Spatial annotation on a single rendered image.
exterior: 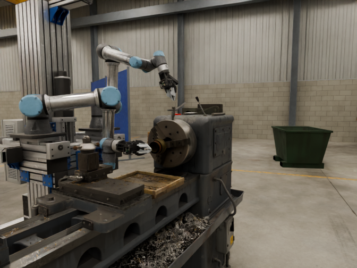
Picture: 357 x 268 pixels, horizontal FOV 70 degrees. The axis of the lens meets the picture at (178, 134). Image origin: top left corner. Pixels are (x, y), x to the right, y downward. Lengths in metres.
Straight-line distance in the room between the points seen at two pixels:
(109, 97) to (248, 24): 10.80
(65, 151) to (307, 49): 10.90
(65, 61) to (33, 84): 0.27
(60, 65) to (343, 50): 10.92
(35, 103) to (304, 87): 10.72
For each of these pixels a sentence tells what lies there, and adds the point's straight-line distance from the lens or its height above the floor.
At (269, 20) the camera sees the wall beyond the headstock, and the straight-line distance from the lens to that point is 12.04.
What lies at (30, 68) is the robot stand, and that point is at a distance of 2.06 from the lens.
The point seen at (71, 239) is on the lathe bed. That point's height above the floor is 0.87.
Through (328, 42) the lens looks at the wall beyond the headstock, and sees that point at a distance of 11.90.
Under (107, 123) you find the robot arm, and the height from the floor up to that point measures 1.21.
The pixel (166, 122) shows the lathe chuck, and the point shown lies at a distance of 1.64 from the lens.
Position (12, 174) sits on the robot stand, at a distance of 2.26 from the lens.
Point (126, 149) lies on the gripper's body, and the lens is 1.47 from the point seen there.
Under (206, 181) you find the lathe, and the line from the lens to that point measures 1.76.
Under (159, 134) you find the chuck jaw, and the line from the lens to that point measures 1.63.
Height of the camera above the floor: 1.31
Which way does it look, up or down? 6 degrees down
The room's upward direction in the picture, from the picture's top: straight up
